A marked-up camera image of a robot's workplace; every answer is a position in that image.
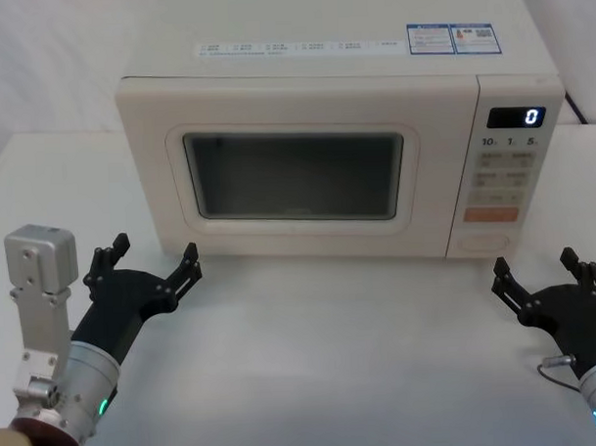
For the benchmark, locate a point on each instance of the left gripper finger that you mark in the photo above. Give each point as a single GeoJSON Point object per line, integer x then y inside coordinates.
{"type": "Point", "coordinates": [102, 266]}
{"type": "Point", "coordinates": [184, 276]}

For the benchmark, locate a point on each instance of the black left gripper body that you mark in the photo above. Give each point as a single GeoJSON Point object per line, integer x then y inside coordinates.
{"type": "Point", "coordinates": [129, 300]}

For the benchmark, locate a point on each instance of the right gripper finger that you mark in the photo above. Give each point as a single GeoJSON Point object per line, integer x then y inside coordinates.
{"type": "Point", "coordinates": [587, 274]}
{"type": "Point", "coordinates": [511, 286]}

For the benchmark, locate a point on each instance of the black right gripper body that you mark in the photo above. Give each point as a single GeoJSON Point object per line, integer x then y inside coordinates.
{"type": "Point", "coordinates": [573, 316]}

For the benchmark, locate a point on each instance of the white table cloth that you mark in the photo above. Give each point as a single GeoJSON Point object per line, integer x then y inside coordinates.
{"type": "Point", "coordinates": [303, 360]}

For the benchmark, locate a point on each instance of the cream microwave oven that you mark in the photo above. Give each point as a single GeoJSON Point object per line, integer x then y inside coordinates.
{"type": "Point", "coordinates": [294, 101]}

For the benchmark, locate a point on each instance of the white curtain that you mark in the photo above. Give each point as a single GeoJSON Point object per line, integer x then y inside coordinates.
{"type": "Point", "coordinates": [52, 55]}

